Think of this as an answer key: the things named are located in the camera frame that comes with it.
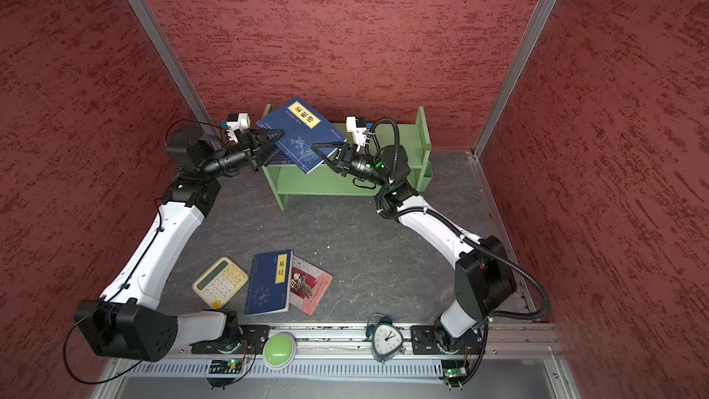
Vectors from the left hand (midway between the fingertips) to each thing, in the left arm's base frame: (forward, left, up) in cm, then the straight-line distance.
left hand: (285, 142), depth 64 cm
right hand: (-3, -6, 0) cm, 7 cm away
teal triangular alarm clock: (-35, -26, -38) cm, 57 cm away
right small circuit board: (-41, -43, -42) cm, 73 cm away
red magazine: (-20, -2, -42) cm, 46 cm away
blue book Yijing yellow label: (-19, +10, -41) cm, 46 cm away
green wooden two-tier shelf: (+12, +8, -29) cm, 33 cm away
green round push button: (-37, +3, -40) cm, 55 cm away
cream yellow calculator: (-20, +25, -41) cm, 52 cm away
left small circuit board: (-42, +19, -46) cm, 65 cm away
